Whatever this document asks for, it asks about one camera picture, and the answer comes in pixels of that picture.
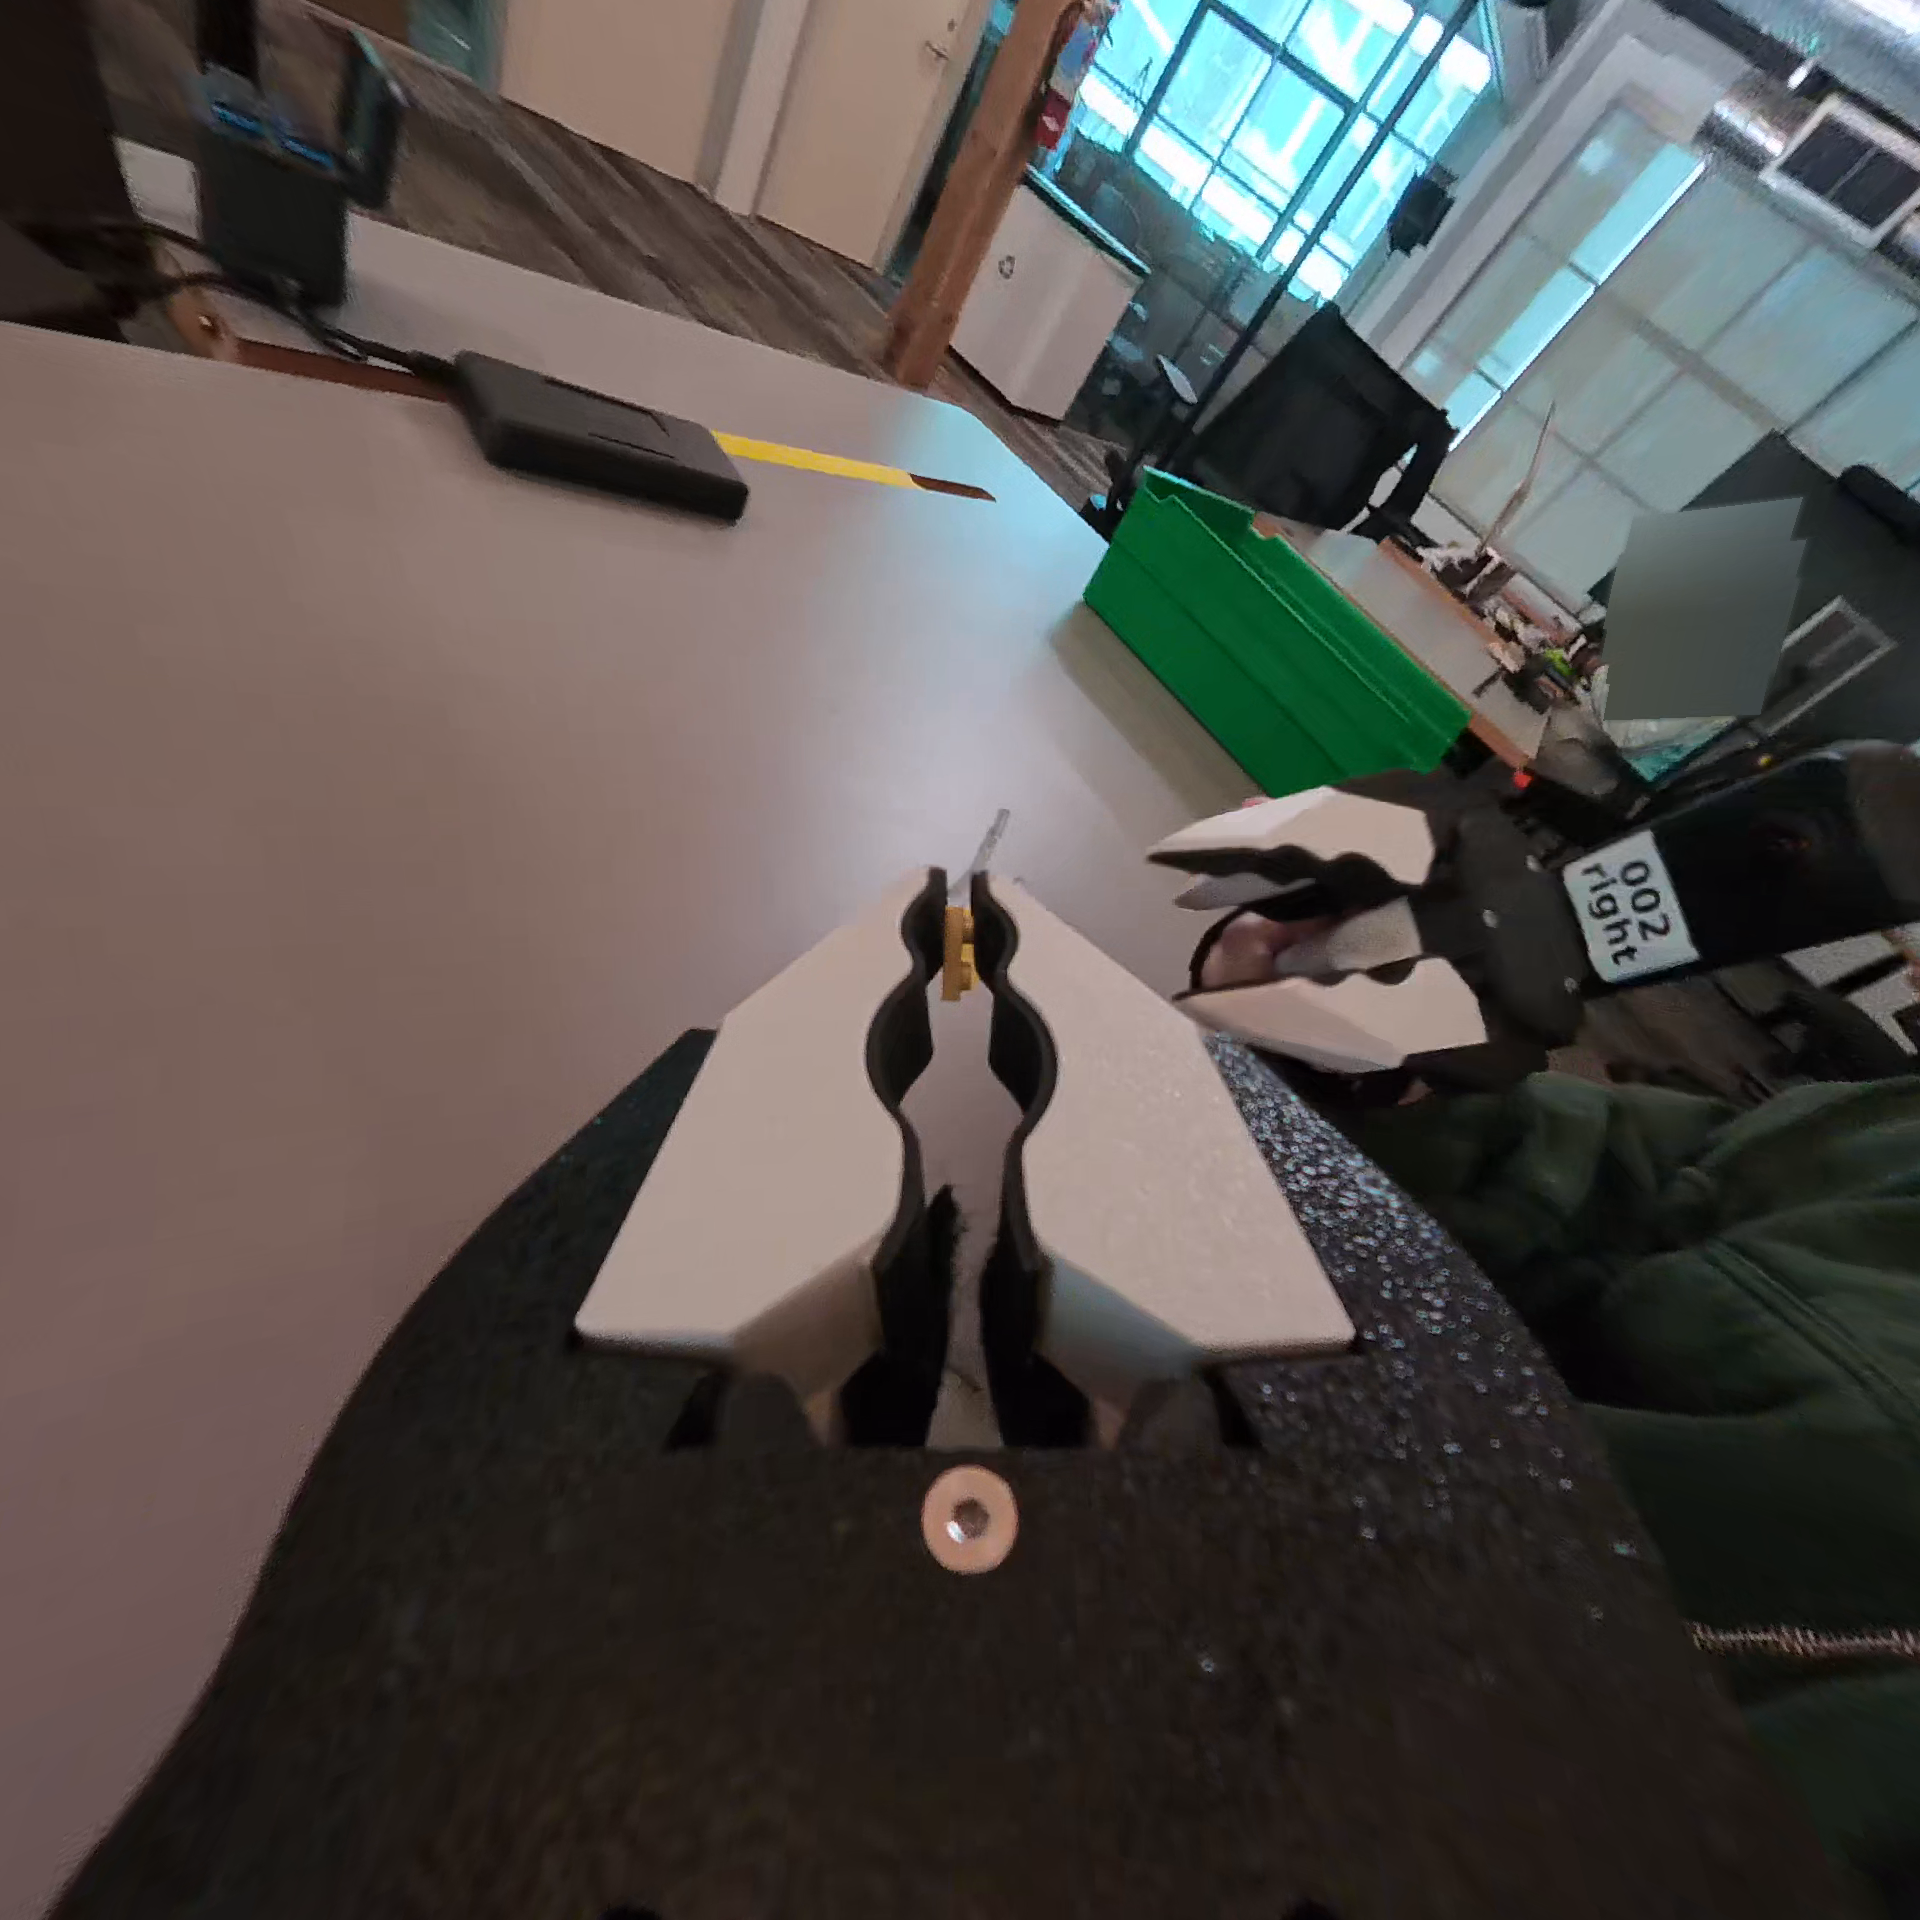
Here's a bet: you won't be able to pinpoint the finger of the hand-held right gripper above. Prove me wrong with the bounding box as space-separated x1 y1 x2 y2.
1146 785 1445 914
1181 901 1490 1076

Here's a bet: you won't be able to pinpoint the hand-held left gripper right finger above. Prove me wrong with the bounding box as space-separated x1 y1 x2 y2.
967 874 1360 1445

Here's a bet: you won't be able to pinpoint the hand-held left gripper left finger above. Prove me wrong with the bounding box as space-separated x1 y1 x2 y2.
576 865 963 1446

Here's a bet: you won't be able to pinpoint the green plastic bin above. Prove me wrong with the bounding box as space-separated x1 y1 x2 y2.
1084 469 1474 797

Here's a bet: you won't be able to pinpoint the cluttered wooden table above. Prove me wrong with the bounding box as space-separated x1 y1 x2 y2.
1260 513 1614 759

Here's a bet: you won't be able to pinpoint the black office chair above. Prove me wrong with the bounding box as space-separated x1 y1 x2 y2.
1176 300 1461 540

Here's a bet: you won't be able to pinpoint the green hoodie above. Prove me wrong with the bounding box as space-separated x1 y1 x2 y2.
1246 1036 1920 1920

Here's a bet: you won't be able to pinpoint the white recycling cabinet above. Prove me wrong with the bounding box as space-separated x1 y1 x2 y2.
948 181 1151 423

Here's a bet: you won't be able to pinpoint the yellow tape strip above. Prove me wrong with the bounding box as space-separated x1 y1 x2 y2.
710 430 998 505

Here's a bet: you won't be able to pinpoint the large paned window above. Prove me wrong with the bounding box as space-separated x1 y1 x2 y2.
1050 0 1501 308

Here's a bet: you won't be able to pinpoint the flat black electronic box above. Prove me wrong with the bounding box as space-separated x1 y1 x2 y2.
451 349 752 524

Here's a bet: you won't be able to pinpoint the white doors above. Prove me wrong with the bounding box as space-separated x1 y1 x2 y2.
496 0 995 275

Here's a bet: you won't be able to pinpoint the black usb hub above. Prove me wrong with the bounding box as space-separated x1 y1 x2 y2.
187 27 410 308

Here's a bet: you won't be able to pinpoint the black monitor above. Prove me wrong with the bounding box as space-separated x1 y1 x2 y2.
0 0 144 338

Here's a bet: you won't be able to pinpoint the silver ventilation duct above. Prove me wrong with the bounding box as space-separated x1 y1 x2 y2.
1692 60 1920 254

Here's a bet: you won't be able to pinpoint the wooden post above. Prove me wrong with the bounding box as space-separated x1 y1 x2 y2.
882 0 1086 388

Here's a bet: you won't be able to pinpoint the black cable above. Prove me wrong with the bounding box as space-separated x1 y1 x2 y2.
142 223 460 378

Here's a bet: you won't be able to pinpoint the brown strap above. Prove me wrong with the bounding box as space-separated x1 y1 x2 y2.
166 295 460 405

